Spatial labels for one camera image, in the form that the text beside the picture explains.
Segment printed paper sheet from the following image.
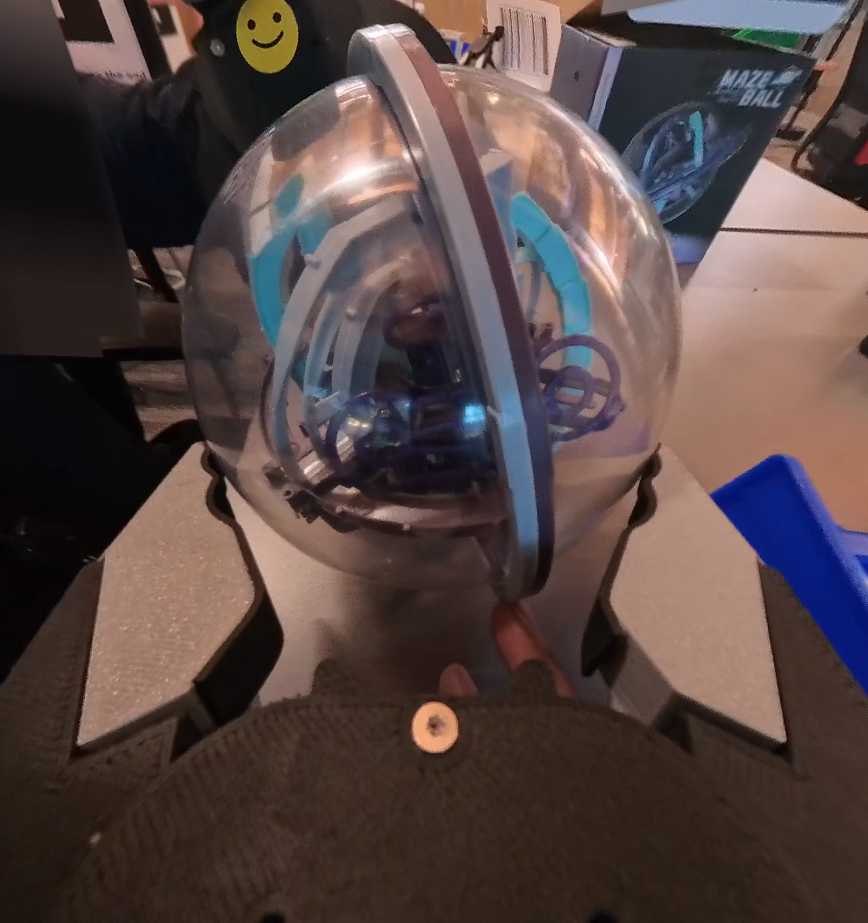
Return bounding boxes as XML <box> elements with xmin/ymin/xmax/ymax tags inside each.
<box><xmin>499</xmin><ymin>3</ymin><xmax>550</xmax><ymax>76</ymax></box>

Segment brown cardboard box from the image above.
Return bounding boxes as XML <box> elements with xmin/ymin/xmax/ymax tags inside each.
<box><xmin>419</xmin><ymin>0</ymin><xmax>601</xmax><ymax>30</ymax></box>

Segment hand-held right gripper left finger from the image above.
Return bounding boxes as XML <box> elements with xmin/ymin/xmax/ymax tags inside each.
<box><xmin>76</xmin><ymin>443</ymin><xmax>285</xmax><ymax>747</ymax></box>

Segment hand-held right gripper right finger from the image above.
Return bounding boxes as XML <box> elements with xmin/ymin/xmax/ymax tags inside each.
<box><xmin>581</xmin><ymin>447</ymin><xmax>788</xmax><ymax>747</ymax></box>

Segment person's right hand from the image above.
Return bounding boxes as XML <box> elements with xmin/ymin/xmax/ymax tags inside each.
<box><xmin>440</xmin><ymin>602</ymin><xmax>575</xmax><ymax>699</ymax></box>

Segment person's left forearm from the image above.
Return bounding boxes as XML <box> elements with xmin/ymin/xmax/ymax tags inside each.
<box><xmin>80</xmin><ymin>65</ymin><xmax>213</xmax><ymax>248</ymax></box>

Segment large blue plastic bin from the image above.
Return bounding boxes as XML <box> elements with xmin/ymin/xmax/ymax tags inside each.
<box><xmin>711</xmin><ymin>454</ymin><xmax>868</xmax><ymax>736</ymax></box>

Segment framed marker sign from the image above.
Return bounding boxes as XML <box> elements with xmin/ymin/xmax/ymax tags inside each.
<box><xmin>51</xmin><ymin>0</ymin><xmax>169</xmax><ymax>76</ymax></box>

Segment black office chair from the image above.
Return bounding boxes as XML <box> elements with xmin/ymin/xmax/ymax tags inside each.
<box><xmin>102</xmin><ymin>245</ymin><xmax>198</xmax><ymax>349</ymax></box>

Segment red backed office chair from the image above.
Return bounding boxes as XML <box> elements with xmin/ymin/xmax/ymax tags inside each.
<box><xmin>794</xmin><ymin>0</ymin><xmax>868</xmax><ymax>217</ymax></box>

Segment person's black clothing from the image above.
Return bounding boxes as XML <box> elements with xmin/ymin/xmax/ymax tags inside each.
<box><xmin>0</xmin><ymin>353</ymin><xmax>204</xmax><ymax>708</ymax></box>

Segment dark printed game box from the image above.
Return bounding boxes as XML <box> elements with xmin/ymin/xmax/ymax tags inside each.
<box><xmin>553</xmin><ymin>25</ymin><xmax>817</xmax><ymax>264</ymax></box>

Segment small black tripod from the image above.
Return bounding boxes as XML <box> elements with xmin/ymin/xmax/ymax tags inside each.
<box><xmin>470</xmin><ymin>25</ymin><xmax>507</xmax><ymax>69</ymax></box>

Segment clear plastic maze ball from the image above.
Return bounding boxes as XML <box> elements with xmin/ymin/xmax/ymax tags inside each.
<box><xmin>181</xmin><ymin>25</ymin><xmax>683</xmax><ymax>603</ymax></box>

